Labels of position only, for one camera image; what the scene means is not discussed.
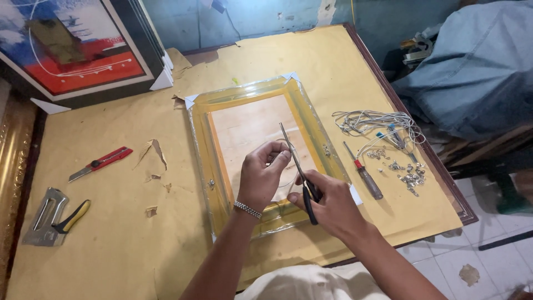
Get person's left hand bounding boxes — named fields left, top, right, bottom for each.
left=237, top=140, right=292, bottom=213

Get person's right hand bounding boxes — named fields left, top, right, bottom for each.
left=287, top=169, right=371, bottom=242

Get thin clear wire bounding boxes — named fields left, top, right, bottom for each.
left=271, top=138, right=301, bottom=189

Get black-handled scissors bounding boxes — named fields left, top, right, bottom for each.
left=279, top=122, right=320, bottom=226

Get pile of small metal hangers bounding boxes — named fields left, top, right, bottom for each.
left=366, top=148, right=427, bottom=197

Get person's white shirt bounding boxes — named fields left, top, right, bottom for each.
left=234, top=263, right=392, bottom=300

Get brown kraft paper sheet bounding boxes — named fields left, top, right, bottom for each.
left=5, top=24, right=464, bottom=300

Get red utility knife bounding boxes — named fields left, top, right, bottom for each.
left=68, top=146, right=134, bottom=183

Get blue denim cloth heap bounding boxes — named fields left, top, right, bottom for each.
left=391, top=0, right=533, bottom=141

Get silver staple gun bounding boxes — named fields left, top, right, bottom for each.
left=22, top=187, right=69, bottom=247

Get framed abstract painting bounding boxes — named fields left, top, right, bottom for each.
left=0, top=0, right=174, bottom=110

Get silver beaded bracelet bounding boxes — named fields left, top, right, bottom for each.
left=233, top=200, right=263, bottom=220

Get red-handled screwdriver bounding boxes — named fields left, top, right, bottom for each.
left=343, top=141, right=384, bottom=201

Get plastic-wrapped yellow picture frame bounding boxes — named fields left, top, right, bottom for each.
left=184, top=72, right=363, bottom=243

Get blue-handled screwdriver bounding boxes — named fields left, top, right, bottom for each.
left=376, top=123, right=419, bottom=164

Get bundle of grey wire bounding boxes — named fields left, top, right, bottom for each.
left=331, top=109, right=426, bottom=158

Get ornate gold frame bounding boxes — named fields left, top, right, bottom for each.
left=0, top=77, right=39, bottom=292

